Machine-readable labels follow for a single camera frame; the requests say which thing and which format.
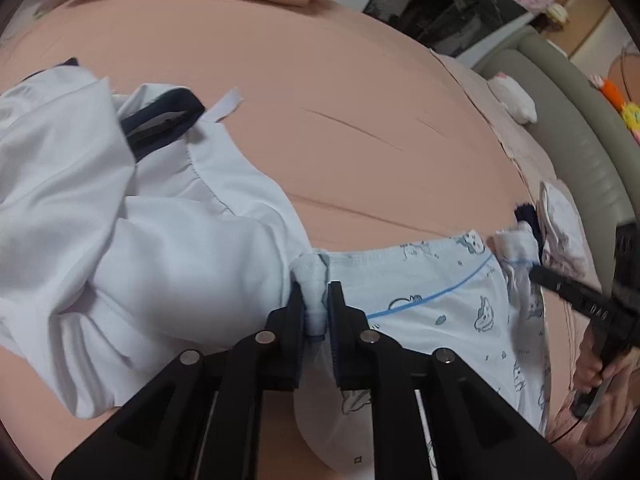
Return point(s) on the white plush toy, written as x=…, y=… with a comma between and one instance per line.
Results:
x=515, y=100

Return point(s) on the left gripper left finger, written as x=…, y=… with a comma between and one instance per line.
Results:
x=200, y=416

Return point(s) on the white crumpled clothes pile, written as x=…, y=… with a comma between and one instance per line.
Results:
x=132, y=229

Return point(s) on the folded white clothes stack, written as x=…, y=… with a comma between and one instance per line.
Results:
x=564, y=247

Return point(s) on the light blue cartoon pajama pants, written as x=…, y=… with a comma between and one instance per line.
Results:
x=464, y=293

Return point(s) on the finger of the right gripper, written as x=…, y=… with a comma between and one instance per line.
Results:
x=562, y=285

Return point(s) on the orange carrot plush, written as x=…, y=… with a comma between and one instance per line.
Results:
x=612, y=93

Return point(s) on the yellow sponge plush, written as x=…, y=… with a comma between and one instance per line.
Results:
x=631, y=116

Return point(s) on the folded navy garment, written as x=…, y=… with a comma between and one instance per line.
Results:
x=527, y=213

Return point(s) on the dark open wardrobe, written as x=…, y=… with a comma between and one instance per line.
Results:
x=449, y=27

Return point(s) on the pink round bed sheet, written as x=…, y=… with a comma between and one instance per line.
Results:
x=373, y=140

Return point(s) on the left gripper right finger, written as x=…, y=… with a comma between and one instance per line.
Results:
x=432, y=416

